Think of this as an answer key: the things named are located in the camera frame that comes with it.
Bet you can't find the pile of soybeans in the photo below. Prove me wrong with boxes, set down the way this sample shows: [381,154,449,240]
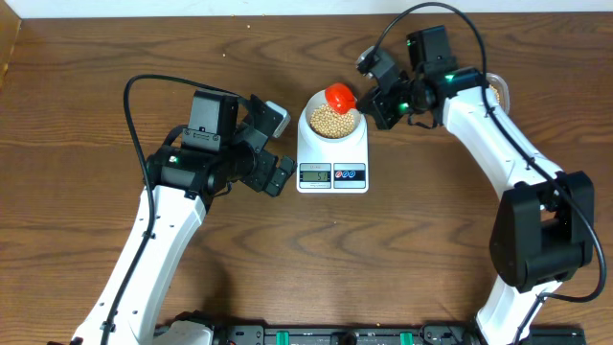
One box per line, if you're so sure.
[489,84,501,103]

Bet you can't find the white digital kitchen scale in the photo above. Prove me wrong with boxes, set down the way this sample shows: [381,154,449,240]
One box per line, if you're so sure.
[296,121,369,194]

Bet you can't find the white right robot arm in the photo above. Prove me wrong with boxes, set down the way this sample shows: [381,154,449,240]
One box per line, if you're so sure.
[356,26,596,344]

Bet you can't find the clear plastic food container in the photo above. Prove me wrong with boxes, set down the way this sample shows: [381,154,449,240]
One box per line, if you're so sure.
[487,73,511,115]

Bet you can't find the soybeans in bowl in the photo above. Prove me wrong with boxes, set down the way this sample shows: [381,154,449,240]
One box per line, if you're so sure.
[309,104,354,139]

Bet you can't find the white round bowl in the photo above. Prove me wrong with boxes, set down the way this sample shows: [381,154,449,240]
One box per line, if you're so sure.
[298,89,366,145]

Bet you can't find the red plastic measuring scoop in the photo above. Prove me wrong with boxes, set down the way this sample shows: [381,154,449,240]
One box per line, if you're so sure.
[325,82,356,114]

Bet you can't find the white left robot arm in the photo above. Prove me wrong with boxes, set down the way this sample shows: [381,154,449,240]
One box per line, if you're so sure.
[71,90,296,345]

